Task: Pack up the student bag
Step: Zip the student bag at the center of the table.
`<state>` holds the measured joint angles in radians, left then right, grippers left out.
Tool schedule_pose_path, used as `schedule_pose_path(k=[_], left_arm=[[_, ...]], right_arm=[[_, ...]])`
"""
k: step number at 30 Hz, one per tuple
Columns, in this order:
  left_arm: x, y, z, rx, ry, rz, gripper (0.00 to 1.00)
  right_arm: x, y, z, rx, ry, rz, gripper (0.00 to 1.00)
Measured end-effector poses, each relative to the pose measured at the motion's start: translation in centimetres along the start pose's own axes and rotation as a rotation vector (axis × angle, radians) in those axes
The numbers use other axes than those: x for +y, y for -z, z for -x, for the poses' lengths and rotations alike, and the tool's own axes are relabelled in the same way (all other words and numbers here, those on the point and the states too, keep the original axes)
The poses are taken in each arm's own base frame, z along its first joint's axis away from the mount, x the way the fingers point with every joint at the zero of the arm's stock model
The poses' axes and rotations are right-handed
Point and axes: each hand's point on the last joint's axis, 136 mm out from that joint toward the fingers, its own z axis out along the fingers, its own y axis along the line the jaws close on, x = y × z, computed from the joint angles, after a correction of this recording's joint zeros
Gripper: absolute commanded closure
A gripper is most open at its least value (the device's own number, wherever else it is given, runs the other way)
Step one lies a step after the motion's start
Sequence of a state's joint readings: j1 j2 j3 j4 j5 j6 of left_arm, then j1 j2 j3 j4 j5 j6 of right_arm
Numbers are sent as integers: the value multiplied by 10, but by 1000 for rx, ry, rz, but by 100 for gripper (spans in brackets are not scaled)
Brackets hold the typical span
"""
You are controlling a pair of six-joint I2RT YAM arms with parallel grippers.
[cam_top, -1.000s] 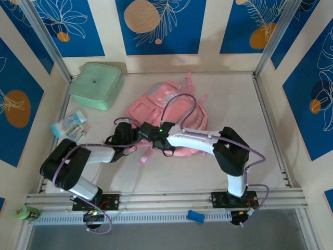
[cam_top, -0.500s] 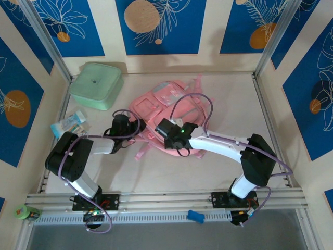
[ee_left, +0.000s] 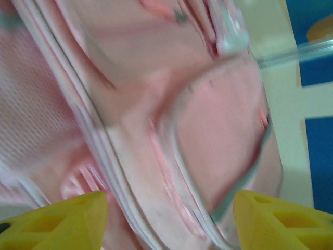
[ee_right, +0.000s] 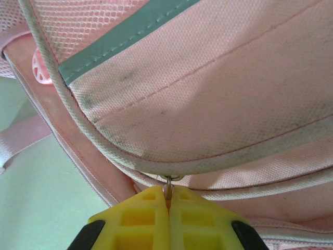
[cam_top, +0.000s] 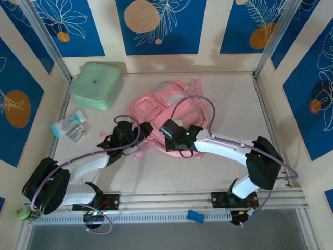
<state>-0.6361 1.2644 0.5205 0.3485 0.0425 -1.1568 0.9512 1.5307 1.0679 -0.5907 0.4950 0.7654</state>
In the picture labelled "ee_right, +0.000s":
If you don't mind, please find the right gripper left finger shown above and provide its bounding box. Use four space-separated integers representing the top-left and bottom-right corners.
75 184 170 250

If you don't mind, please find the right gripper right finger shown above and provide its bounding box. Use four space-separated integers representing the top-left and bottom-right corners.
169 187 267 250

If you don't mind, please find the pink student backpack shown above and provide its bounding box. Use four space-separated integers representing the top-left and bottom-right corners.
0 0 333 250

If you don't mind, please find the mint green lunch bag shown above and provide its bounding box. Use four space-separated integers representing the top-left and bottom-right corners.
0 75 115 250

